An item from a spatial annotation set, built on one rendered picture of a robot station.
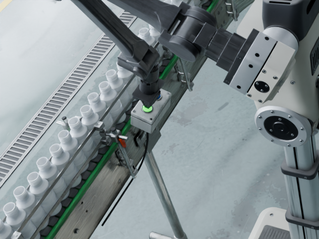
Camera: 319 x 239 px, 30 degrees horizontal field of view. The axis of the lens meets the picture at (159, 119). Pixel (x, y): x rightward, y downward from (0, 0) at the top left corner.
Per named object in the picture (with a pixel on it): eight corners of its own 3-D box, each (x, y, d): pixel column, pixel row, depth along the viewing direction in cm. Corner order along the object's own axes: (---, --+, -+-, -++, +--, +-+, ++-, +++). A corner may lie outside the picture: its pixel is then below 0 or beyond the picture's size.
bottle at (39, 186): (56, 198, 190) (36, 165, 179) (66, 208, 187) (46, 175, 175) (41, 210, 188) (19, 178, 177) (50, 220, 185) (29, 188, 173)
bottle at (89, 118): (109, 147, 201) (93, 113, 190) (92, 151, 202) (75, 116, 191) (110, 134, 205) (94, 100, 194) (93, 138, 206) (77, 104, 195)
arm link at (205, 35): (211, 52, 129) (223, 32, 130) (171, 29, 130) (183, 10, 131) (207, 65, 138) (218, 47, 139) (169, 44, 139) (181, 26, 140)
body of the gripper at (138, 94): (131, 98, 184) (131, 83, 178) (146, 77, 190) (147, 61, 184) (149, 106, 183) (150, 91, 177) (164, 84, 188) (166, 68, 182)
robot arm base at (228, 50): (260, 29, 129) (242, 62, 139) (228, 11, 130) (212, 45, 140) (245, 55, 124) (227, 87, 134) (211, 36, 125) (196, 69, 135)
